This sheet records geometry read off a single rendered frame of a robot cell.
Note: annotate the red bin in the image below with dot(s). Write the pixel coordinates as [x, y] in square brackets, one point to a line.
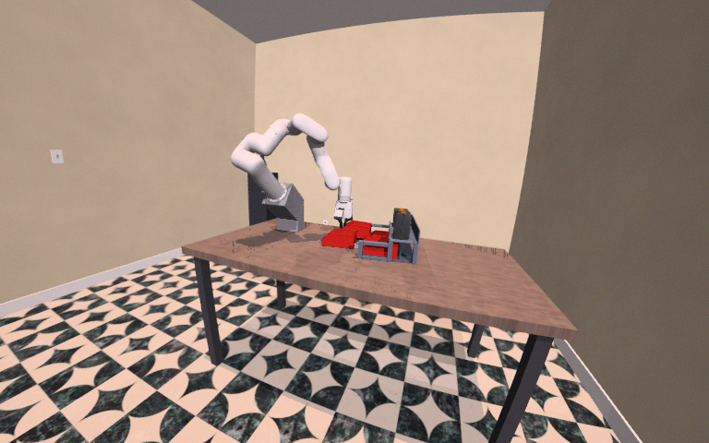
[380, 250]
[340, 238]
[362, 228]
[377, 233]

